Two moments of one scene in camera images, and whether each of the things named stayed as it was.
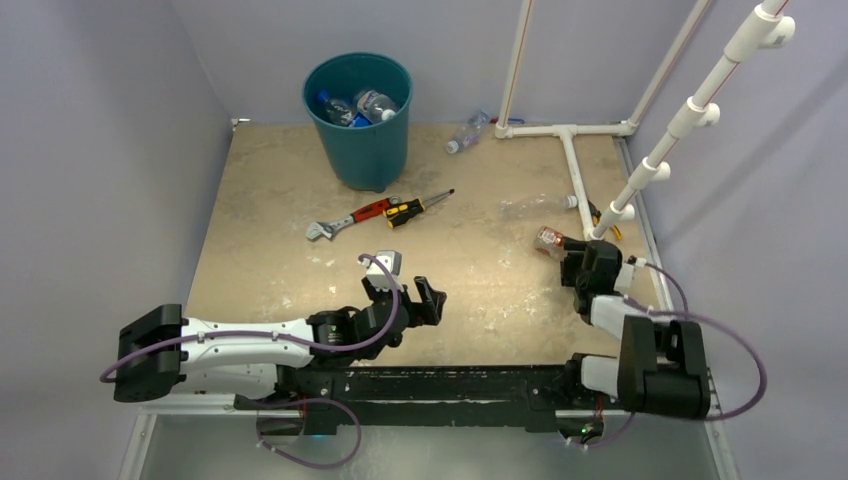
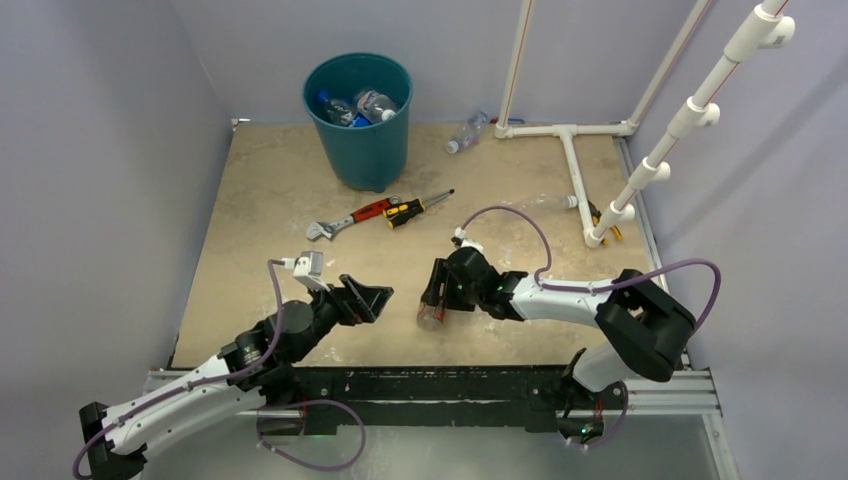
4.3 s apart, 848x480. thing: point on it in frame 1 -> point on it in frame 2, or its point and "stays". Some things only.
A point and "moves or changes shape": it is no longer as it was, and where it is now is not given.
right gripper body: [572, 272] -> [460, 298]
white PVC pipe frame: [766, 26] stays
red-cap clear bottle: [549, 242] moves or changes shape
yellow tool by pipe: [596, 215] stays
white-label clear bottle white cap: [375, 107] stays
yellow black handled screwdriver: [399, 213] stays
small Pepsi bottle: [336, 110] stays
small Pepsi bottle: [359, 121] stays
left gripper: [428, 310] -> [355, 302]
